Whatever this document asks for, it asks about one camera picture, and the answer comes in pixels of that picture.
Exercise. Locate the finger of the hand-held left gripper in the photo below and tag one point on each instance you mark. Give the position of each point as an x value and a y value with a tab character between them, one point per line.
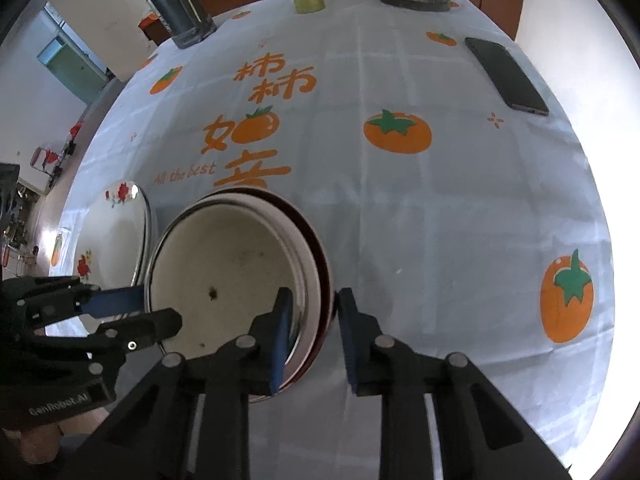
122	300
145	327

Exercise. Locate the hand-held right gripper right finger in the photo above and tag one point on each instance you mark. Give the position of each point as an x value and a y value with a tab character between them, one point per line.
350	340

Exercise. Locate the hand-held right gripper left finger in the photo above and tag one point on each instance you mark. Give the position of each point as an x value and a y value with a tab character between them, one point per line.
282	340

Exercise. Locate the pink plastic bowl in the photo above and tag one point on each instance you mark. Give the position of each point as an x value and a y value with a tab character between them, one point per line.
325	285

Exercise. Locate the white floral plate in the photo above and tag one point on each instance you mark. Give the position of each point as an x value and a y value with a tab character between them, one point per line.
115	240

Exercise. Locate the person's left hand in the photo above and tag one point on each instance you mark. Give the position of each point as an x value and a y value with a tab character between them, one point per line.
37	442

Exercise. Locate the persimmon printed tablecloth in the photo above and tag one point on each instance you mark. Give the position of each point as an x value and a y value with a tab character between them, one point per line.
400	210

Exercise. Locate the dark clutter pile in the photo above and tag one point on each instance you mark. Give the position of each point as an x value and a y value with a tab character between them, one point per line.
10	195

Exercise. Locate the red folding chair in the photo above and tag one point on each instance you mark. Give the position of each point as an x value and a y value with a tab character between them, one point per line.
47	157

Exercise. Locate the red item on floor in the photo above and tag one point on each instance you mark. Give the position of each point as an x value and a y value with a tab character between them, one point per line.
75	130

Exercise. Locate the green door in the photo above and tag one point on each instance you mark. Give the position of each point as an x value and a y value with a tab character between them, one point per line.
65	60

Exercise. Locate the orange box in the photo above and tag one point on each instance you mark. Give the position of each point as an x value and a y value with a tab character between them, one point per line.
147	22

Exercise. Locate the large dark thermos jug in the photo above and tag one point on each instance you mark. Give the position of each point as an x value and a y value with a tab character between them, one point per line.
172	5

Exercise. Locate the black smartphone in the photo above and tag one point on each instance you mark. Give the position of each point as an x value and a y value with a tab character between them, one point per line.
505	75

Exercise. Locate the brown wooden cabinet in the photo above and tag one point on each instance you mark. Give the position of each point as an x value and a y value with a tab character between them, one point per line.
500	0

